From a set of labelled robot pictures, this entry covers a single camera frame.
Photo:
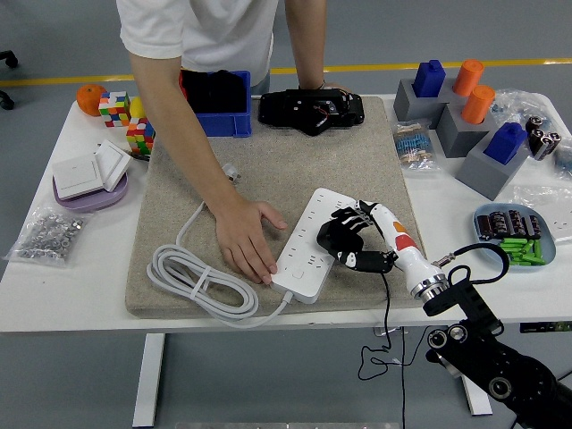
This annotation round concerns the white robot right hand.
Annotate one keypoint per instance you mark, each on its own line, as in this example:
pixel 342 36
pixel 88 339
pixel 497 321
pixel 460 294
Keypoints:
pixel 402 241

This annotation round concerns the grey-brown mat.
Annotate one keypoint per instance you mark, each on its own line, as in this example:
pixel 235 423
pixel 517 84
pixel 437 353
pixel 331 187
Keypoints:
pixel 290 161

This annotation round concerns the clear bag of blue parts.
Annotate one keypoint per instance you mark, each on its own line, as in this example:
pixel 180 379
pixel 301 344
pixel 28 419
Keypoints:
pixel 514 105
pixel 564 160

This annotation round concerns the yellow lemon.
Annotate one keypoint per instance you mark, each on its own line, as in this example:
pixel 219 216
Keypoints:
pixel 136 108

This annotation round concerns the purple tray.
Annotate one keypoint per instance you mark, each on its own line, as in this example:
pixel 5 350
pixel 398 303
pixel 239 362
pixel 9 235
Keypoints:
pixel 89 203

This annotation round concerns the orange fruit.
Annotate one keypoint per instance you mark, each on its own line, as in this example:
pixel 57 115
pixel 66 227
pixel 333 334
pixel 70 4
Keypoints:
pixel 88 101

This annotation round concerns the white table leg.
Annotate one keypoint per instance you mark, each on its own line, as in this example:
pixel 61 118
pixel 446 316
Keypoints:
pixel 149 380
pixel 480 404

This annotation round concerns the small dark hand tool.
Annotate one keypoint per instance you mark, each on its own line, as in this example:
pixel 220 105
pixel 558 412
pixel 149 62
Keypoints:
pixel 139 157

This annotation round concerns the white wall switch panel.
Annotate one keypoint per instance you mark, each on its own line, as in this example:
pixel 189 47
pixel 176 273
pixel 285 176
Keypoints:
pixel 111 163
pixel 76 176

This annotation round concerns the clear plastic bag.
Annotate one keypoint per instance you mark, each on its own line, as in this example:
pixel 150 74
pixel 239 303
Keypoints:
pixel 549 201

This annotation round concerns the white power strip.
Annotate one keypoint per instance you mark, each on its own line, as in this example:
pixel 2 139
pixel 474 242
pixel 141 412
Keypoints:
pixel 313 214

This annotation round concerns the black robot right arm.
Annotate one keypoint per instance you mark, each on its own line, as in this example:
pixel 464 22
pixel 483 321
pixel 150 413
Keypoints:
pixel 451 299

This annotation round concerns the multicolour puzzle cube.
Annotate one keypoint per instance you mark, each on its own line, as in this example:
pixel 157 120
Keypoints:
pixel 114 110
pixel 140 137

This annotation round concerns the black plug adapter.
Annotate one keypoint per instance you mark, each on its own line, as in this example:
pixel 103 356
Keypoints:
pixel 335 241

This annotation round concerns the black and red fabric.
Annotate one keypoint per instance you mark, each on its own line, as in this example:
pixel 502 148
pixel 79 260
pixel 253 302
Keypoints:
pixel 214 91

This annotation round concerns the blue plastic bin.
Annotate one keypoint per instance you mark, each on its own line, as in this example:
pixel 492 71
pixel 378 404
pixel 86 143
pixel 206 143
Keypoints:
pixel 228 125

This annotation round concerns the bag of resistors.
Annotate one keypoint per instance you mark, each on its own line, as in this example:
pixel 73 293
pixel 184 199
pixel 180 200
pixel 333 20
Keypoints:
pixel 413 145

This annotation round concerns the black office chair base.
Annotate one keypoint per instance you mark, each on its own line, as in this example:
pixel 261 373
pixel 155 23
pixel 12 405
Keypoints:
pixel 10 60

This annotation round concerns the orange cylinder peg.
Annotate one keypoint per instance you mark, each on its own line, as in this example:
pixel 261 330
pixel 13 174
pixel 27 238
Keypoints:
pixel 477 105
pixel 467 78

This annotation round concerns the white three-pin wall plug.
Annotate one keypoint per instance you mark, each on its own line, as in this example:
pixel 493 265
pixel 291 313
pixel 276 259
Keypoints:
pixel 232 172

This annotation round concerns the bag of metal nuts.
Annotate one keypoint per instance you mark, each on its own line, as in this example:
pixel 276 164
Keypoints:
pixel 47 234

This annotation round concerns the blue block peg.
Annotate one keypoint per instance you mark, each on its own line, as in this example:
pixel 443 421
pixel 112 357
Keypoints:
pixel 428 80
pixel 505 143

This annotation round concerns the person's left hand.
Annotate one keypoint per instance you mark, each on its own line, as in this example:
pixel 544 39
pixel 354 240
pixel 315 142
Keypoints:
pixel 337 86

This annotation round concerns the person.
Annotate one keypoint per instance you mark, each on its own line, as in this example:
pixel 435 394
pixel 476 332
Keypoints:
pixel 223 31

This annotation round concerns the bundle of dark capacitors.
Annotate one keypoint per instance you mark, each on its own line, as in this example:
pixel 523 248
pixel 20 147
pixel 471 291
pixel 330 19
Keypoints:
pixel 543 138

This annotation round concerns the grey block holder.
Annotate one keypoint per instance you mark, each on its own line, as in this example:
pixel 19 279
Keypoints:
pixel 409 109
pixel 456 136
pixel 480 174

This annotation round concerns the black device housing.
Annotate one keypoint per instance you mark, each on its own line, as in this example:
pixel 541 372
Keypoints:
pixel 277 109

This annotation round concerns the black desk control panel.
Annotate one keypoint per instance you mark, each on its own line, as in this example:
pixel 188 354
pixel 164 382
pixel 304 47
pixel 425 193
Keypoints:
pixel 545 327

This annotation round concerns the light blue plate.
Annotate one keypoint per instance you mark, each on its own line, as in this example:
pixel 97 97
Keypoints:
pixel 549 230

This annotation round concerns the person's right hand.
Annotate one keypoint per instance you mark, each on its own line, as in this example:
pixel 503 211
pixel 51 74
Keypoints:
pixel 246 237

